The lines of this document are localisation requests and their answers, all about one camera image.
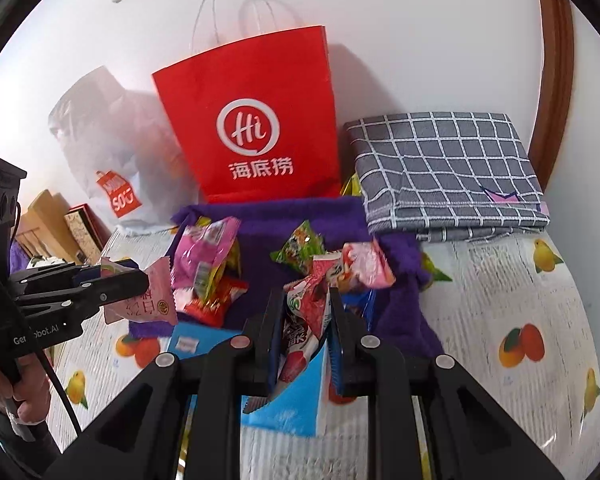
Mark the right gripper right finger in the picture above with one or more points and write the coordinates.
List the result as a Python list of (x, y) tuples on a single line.
[(426, 413)]

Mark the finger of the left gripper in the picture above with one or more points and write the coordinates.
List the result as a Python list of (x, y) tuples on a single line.
[(69, 276), (52, 312)]

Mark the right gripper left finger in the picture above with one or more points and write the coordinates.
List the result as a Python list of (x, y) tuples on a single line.
[(177, 408)]

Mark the pink peach snack packet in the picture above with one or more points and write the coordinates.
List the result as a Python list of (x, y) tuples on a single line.
[(156, 304)]

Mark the pale pink nougat packet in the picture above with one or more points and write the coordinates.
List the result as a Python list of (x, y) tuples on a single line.
[(183, 297)]

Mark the red candy packet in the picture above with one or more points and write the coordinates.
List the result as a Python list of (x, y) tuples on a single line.
[(212, 312)]

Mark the magenta barcode snack packet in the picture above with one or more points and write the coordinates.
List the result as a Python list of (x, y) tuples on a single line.
[(183, 272)]

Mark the yellow snack packet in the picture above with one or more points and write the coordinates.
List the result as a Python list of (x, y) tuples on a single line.
[(217, 247)]

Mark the blue snack packet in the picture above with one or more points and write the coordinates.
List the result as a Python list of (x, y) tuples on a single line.
[(361, 304)]

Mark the pink Haidilao chips packet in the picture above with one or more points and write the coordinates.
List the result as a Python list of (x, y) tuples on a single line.
[(364, 266)]

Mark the white pink strawberry packet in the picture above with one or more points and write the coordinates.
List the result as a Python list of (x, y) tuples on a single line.
[(307, 303)]

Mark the green snack packet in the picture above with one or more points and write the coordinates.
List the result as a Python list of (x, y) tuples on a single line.
[(300, 248)]

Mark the person's left hand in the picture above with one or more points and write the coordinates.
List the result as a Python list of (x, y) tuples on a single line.
[(32, 392)]

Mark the black white spotted pillow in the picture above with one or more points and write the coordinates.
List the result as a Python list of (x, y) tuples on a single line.
[(39, 261)]

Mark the purple plush cloth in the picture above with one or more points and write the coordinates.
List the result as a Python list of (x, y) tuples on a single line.
[(18, 258)]

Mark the wooden headboard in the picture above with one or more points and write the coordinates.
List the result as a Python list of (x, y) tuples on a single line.
[(42, 229)]

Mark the patterned book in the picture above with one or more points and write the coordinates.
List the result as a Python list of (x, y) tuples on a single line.
[(88, 232)]

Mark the fruit print table cover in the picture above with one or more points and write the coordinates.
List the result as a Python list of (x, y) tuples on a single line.
[(514, 320)]

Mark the white Miniso plastic bag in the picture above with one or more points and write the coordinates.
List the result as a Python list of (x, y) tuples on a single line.
[(122, 151)]

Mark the purple towel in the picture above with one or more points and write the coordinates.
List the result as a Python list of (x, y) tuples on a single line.
[(265, 227)]

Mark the grey checked folded cloth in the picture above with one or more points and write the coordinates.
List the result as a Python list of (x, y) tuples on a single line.
[(446, 176)]

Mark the yellow packet behind towel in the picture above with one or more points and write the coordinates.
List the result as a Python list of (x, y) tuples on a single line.
[(352, 187)]

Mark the red Haidilao paper bag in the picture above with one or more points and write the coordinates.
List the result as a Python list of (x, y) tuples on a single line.
[(256, 117)]

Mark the brown wooden door frame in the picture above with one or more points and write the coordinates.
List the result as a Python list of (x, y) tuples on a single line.
[(555, 87)]

